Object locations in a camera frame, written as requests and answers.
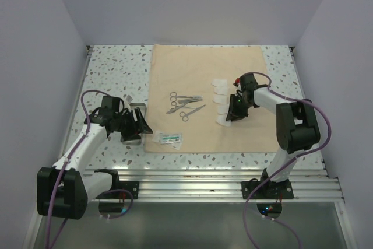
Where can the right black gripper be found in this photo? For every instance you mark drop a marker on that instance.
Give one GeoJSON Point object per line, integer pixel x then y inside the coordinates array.
{"type": "Point", "coordinates": [233, 113]}

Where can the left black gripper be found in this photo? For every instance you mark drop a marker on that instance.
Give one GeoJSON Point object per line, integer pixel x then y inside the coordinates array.
{"type": "Point", "coordinates": [139, 126]}

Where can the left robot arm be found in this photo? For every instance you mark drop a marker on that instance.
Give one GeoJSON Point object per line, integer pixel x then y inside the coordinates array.
{"type": "Point", "coordinates": [62, 190]}

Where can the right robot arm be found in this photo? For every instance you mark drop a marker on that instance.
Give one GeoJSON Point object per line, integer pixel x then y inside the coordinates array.
{"type": "Point", "coordinates": [297, 131]}

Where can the metal instrument tray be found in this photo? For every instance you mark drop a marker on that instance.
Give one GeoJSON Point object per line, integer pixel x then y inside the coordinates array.
{"type": "Point", "coordinates": [136, 142]}

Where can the green labelled sterile packet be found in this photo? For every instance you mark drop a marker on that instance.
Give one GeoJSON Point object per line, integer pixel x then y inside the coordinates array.
{"type": "Point", "coordinates": [166, 139]}

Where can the white sterile packet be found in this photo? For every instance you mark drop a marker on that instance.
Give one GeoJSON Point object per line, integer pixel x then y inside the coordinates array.
{"type": "Point", "coordinates": [156, 139]}

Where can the steel tweezers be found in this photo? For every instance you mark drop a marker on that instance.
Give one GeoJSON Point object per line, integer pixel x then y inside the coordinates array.
{"type": "Point", "coordinates": [190, 100]}

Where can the steel forceps with rings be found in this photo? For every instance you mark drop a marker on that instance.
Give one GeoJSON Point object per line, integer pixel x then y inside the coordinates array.
{"type": "Point", "coordinates": [187, 105]}

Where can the lower steel scissors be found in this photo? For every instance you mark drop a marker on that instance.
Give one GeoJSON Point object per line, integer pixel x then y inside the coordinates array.
{"type": "Point", "coordinates": [185, 116]}

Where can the steel scissors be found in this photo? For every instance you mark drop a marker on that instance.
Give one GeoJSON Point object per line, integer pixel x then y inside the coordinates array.
{"type": "Point", "coordinates": [177, 96]}
{"type": "Point", "coordinates": [185, 116]}

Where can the upper steel scissors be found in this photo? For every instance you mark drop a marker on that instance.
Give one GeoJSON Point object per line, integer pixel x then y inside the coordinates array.
{"type": "Point", "coordinates": [177, 96]}

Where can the beige cloth mat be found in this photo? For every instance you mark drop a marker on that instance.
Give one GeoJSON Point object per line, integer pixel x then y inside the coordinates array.
{"type": "Point", "coordinates": [191, 71]}

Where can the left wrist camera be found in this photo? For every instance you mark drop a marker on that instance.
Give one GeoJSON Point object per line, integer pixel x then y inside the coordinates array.
{"type": "Point", "coordinates": [127, 102]}

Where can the steel scalpel handle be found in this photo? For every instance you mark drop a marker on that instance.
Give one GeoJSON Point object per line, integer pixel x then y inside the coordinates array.
{"type": "Point", "coordinates": [172, 110]}

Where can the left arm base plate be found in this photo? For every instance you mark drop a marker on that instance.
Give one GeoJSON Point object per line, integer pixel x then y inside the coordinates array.
{"type": "Point", "coordinates": [123, 188]}

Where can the aluminium rail frame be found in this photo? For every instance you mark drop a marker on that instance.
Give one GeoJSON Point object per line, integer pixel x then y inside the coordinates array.
{"type": "Point", "coordinates": [198, 177]}

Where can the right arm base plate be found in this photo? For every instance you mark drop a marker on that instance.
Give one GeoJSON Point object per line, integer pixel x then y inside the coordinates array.
{"type": "Point", "coordinates": [271, 190]}

